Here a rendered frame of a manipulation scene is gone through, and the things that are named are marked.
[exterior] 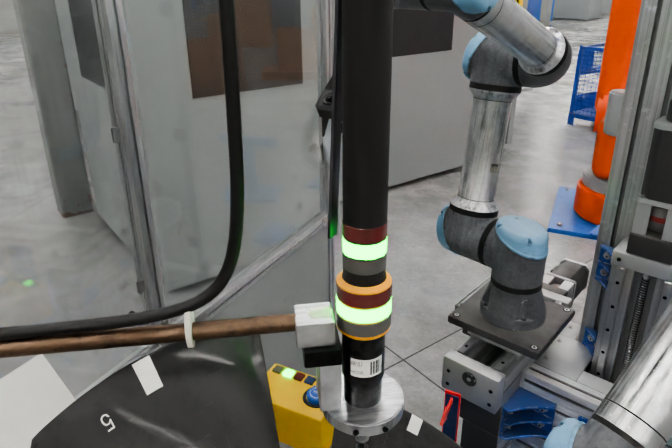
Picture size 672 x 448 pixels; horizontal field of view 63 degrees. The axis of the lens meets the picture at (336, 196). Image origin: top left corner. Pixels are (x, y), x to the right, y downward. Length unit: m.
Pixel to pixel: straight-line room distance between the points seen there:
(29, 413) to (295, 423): 0.48
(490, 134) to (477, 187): 0.13
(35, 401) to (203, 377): 0.27
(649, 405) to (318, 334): 0.43
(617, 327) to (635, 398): 0.66
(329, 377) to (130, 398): 0.21
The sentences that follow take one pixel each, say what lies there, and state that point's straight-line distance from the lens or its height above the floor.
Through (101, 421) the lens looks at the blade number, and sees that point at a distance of 0.58.
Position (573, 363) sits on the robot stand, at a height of 0.95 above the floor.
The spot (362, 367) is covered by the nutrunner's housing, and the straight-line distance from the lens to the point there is 0.46.
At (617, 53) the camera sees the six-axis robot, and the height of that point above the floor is 1.25.
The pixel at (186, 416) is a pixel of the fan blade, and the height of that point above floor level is 1.41.
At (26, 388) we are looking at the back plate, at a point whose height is 1.34.
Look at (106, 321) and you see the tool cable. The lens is 0.45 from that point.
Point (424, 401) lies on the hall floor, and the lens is 2.69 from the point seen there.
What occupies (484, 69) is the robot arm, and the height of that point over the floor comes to 1.60.
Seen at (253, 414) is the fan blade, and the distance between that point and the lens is 0.58.
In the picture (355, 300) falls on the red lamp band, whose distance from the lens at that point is 0.42.
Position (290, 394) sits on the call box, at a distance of 1.09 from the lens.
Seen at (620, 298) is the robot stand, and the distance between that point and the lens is 1.37.
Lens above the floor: 1.80
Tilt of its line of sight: 22 degrees down
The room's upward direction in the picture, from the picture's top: 1 degrees counter-clockwise
